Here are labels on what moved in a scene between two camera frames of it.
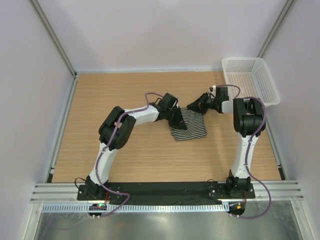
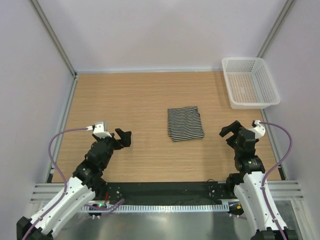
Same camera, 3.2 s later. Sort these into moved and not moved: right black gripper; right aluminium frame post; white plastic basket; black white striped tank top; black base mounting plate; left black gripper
Moved: left black gripper; right black gripper
Not moved: black base mounting plate; black white striped tank top; right aluminium frame post; white plastic basket
